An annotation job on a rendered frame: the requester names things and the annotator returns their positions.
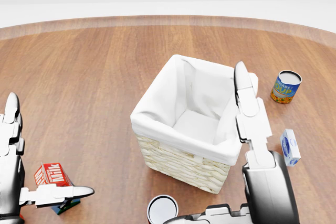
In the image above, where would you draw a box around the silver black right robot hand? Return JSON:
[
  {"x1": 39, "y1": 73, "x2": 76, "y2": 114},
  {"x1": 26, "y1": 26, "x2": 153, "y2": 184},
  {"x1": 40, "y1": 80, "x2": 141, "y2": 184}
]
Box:
[{"x1": 162, "y1": 61, "x2": 300, "y2": 224}]

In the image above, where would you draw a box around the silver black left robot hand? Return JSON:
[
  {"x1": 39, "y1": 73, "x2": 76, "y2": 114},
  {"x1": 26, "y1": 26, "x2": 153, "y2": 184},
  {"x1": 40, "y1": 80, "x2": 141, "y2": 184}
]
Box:
[{"x1": 0, "y1": 92, "x2": 96, "y2": 221}]

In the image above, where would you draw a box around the red milk carton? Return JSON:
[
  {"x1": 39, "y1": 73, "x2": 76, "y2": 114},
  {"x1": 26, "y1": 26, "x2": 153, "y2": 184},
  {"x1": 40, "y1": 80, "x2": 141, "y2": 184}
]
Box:
[{"x1": 34, "y1": 163, "x2": 81, "y2": 216}]

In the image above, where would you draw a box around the wicker basket with white liner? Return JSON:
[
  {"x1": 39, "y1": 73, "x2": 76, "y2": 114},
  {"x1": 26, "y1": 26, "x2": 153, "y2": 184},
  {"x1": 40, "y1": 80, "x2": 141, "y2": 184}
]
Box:
[{"x1": 130, "y1": 54, "x2": 259, "y2": 195}]

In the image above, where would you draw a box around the small white and blue box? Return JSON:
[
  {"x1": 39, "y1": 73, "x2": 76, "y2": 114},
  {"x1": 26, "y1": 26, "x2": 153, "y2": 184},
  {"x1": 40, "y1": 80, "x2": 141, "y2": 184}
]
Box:
[{"x1": 279, "y1": 129, "x2": 302, "y2": 167}]

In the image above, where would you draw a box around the blue alphabet soup can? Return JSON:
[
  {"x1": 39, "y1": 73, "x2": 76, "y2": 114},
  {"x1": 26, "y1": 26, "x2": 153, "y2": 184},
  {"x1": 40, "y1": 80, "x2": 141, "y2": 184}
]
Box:
[{"x1": 270, "y1": 70, "x2": 303, "y2": 105}]

